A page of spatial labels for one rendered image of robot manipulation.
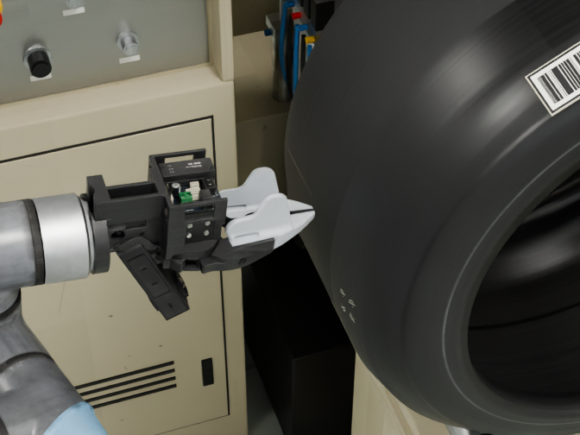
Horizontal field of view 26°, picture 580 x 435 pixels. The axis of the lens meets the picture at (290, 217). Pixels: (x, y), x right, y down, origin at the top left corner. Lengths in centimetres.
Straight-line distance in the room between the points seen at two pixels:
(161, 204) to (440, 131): 24
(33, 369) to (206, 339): 119
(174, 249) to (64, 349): 109
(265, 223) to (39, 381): 24
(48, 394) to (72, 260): 11
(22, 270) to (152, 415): 133
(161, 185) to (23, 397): 21
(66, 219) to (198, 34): 83
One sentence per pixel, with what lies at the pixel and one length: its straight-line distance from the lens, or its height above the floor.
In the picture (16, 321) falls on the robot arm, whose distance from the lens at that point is 113.
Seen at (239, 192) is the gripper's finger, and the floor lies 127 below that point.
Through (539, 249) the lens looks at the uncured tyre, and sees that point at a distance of 159.
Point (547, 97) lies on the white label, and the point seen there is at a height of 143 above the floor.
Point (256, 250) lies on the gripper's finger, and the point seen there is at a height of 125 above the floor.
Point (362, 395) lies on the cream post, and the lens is 207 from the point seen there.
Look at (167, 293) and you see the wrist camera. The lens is 115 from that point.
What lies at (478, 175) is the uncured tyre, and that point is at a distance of 105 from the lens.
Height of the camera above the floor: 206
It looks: 45 degrees down
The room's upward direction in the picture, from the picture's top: straight up
